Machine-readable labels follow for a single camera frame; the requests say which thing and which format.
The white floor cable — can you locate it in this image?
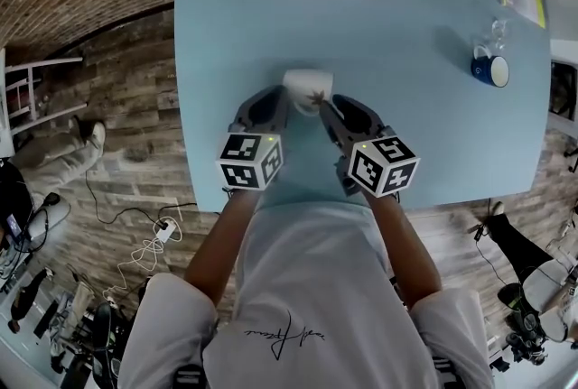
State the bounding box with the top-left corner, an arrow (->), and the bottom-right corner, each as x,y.
103,237 -> 166,302

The white power adapter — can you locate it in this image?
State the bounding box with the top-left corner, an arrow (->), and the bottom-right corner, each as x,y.
154,218 -> 178,244

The blue mug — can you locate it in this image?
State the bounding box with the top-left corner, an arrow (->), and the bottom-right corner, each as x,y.
471,44 -> 511,88

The person's left forearm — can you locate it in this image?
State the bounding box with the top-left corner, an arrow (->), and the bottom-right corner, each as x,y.
183,186 -> 264,317

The white cup with leaf print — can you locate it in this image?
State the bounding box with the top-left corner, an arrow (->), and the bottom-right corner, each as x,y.
281,68 -> 336,118

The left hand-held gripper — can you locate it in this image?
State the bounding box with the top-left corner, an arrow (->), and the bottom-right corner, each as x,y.
215,84 -> 291,191

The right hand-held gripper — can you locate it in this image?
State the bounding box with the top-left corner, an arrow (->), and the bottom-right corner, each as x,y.
319,94 -> 422,199

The clear drinking glass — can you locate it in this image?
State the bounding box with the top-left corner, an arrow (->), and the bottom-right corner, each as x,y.
479,16 -> 510,52

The black floor cable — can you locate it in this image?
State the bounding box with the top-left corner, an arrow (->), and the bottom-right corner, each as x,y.
84,170 -> 199,227

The person's white t-shirt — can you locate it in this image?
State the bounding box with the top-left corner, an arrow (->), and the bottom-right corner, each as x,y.
117,201 -> 496,389

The person's right forearm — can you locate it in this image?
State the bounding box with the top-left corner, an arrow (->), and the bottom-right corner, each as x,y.
367,192 -> 444,312

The white wooden chair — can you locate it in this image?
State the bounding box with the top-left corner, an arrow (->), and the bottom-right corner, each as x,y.
3,56 -> 89,136

